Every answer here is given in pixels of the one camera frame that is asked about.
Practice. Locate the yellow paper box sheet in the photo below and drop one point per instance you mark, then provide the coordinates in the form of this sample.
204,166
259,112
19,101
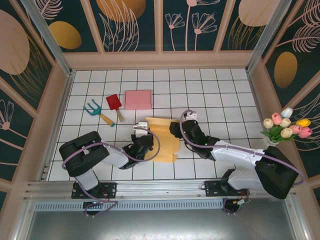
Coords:
165,147

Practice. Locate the pink paper box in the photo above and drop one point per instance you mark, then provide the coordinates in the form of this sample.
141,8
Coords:
138,100

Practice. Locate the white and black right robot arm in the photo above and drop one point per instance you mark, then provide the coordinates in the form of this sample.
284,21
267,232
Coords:
237,157

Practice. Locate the red toy shovel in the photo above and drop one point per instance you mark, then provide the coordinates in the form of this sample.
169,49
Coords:
113,102

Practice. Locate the teal toy garden rake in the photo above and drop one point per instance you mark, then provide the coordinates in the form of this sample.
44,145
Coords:
94,110

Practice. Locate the tulip bouquet in vase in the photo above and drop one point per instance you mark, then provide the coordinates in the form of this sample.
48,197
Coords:
257,100

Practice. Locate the cream tulip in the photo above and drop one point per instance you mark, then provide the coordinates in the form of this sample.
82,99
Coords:
286,132
285,122
268,123

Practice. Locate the white flower vase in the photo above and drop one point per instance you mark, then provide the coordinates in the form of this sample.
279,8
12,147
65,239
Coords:
273,143

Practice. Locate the green tulip leaves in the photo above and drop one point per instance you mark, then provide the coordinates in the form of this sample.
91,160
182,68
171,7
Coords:
275,133

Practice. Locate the pink tulip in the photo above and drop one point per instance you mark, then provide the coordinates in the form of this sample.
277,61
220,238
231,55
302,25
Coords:
305,132
276,118
295,129

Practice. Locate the grey metal panel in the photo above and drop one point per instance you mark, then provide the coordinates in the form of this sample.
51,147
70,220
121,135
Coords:
162,225

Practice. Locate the white and blue tulip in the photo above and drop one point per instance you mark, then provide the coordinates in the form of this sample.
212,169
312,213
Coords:
286,112

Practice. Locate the yellow tulip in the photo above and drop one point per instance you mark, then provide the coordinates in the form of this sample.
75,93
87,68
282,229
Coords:
303,122

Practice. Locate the aluminium mounting rail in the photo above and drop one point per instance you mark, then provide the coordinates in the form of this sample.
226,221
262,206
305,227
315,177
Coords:
160,188

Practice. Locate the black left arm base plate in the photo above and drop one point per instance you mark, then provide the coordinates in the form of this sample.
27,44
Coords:
110,190

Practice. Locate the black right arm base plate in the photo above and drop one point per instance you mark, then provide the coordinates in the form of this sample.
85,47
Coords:
211,188

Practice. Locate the aluminium table side rail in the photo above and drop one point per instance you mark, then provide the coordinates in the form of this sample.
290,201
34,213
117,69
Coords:
58,125

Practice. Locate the aluminium frame post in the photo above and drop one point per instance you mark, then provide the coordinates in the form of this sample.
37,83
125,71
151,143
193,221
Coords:
269,37
48,37

